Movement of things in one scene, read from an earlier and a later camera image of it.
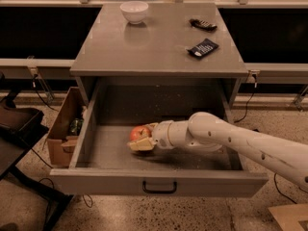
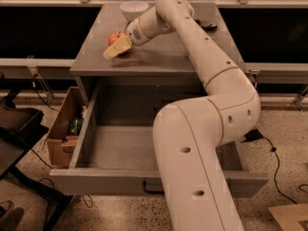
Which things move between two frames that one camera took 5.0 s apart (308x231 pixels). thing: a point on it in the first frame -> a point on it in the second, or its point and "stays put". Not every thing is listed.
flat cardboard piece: (289, 217) stays put
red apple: (139, 133) -> (114, 37)
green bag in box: (76, 125) stays put
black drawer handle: (161, 192) stays put
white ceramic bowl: (135, 11) stays put
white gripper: (161, 135) -> (135, 33)
